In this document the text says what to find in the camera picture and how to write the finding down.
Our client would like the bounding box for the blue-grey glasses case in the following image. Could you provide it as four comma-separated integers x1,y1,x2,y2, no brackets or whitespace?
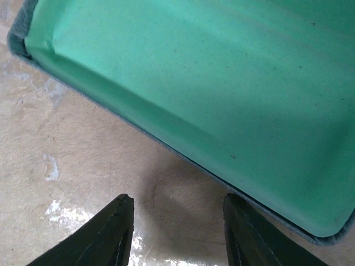
7,1,354,245

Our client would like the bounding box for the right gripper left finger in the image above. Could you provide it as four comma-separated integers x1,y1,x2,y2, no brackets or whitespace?
29,194,134,265

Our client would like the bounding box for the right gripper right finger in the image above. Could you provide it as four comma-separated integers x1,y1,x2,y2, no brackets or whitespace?
223,193,326,266

